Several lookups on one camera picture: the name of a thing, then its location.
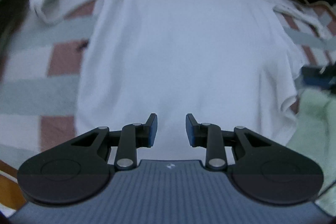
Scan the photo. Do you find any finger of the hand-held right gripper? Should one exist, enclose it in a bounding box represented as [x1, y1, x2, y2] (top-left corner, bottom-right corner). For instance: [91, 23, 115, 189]
[301, 64, 336, 94]

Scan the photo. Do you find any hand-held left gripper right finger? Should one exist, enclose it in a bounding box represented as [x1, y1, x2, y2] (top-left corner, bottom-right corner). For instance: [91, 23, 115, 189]
[185, 113, 274, 171]

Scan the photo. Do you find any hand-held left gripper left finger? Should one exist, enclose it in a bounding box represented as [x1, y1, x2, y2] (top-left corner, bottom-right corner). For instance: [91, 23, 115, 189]
[70, 113, 159, 171]

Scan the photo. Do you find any white t-shirt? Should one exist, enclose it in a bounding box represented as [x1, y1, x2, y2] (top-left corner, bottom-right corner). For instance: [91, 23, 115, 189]
[29, 0, 335, 161]

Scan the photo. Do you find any light green cloth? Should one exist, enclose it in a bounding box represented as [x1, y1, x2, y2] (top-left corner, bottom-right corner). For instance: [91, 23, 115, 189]
[286, 88, 336, 214]

